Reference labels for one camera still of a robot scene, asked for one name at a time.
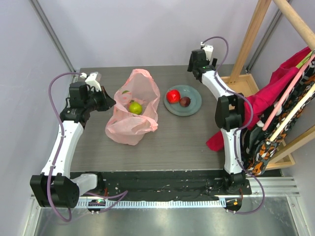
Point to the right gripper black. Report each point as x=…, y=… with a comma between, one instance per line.
x=191, y=64

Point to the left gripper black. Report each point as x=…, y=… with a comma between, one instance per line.
x=107, y=102

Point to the green pear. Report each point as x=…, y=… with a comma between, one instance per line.
x=135, y=108

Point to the pink plastic bag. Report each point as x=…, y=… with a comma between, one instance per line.
x=128, y=128

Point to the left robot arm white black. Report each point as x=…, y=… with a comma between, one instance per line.
x=53, y=184

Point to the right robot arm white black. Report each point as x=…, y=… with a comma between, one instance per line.
x=229, y=117

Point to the dark purple plum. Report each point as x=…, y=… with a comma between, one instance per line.
x=185, y=101

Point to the grey plate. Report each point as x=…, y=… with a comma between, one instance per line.
x=177, y=109

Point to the magenta cloth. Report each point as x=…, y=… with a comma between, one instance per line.
x=265, y=97

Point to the patterned black orange cloth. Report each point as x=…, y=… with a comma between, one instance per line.
x=260, y=145

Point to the wooden round pole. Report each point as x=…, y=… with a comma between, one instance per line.
x=297, y=22

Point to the cream hanger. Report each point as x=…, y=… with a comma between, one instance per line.
x=293, y=112

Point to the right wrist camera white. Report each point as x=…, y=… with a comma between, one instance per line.
x=208, y=49

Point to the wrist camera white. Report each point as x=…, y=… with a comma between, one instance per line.
x=208, y=49
x=92, y=80

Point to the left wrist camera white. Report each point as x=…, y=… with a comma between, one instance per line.
x=92, y=80

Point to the wooden upright post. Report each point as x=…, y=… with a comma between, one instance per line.
x=252, y=31

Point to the aluminium frame rail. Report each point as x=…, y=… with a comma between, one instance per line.
x=49, y=29

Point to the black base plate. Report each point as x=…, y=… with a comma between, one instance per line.
x=165, y=186

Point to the white slotted cable duct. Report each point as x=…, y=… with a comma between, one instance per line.
x=97, y=203

